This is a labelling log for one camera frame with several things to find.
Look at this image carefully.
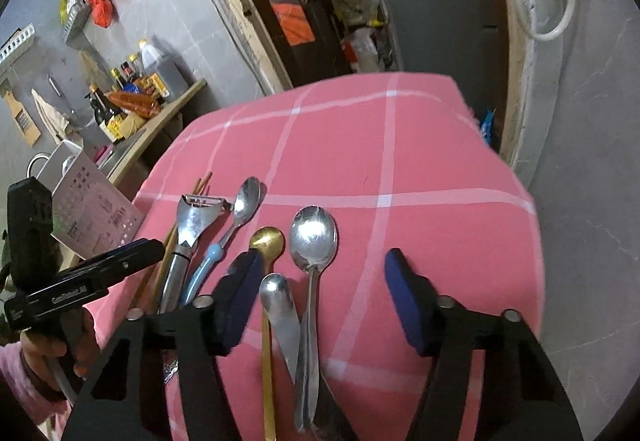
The white wall rack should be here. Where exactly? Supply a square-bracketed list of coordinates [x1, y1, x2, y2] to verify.
[0, 24, 37, 72]

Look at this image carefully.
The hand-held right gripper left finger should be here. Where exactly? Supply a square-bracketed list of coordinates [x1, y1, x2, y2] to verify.
[60, 250, 265, 441]

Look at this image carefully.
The person's left forearm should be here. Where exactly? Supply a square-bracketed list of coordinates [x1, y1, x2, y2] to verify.
[0, 341, 68, 406]

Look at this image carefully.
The white plastic bag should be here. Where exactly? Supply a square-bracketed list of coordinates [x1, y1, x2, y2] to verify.
[342, 26, 382, 74]

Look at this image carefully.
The gold spoon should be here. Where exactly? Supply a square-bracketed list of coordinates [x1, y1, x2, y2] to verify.
[248, 226, 286, 441]

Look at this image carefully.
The person's left hand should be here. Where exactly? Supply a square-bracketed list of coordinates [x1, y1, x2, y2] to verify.
[20, 308, 102, 395]

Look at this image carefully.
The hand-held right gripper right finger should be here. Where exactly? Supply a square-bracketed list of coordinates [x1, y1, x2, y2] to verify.
[384, 248, 586, 441]

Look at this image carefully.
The white dotted box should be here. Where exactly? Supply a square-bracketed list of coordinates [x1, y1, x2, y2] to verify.
[49, 141, 147, 263]

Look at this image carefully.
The small steel spoon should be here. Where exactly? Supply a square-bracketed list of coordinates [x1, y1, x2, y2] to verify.
[259, 272, 303, 387]

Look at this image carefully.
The metal peeler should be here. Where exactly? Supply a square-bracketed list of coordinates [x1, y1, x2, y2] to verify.
[159, 194, 235, 314]

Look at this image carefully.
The blue-handled steel spoon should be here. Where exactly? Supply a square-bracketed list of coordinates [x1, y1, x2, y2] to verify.
[180, 176, 263, 307]

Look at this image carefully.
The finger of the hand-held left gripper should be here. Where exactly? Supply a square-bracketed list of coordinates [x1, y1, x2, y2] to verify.
[64, 237, 166, 285]

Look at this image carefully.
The blue packet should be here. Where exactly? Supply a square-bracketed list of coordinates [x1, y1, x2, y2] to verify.
[480, 108, 498, 144]

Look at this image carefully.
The red plastic bag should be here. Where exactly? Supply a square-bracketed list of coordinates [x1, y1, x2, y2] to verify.
[87, 0, 117, 28]

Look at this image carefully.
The pink checked tablecloth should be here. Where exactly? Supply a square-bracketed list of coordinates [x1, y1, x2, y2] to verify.
[97, 71, 546, 441]

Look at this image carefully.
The red snack pouch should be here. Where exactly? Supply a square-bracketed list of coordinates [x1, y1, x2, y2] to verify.
[107, 90, 162, 118]

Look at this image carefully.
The large cooking oil bottle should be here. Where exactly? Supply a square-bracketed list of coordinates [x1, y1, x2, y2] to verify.
[137, 38, 190, 103]

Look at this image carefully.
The metal wall shelf rack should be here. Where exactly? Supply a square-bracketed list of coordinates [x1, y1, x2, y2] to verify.
[61, 0, 96, 44]

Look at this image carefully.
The dark sauce bottle white label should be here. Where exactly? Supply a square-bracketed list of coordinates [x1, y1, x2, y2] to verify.
[89, 85, 117, 134]

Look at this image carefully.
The dark sauce bottle yellow label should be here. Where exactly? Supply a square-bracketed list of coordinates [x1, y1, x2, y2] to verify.
[106, 111, 129, 145]

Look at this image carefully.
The wooden grater board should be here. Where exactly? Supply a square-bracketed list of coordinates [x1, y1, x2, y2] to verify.
[1, 84, 42, 145]

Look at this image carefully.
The large steel spoon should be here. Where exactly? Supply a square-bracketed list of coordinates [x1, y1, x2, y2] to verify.
[290, 205, 340, 432]

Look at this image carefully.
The beige hanging towel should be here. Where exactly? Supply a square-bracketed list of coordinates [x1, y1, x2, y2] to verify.
[31, 88, 71, 142]

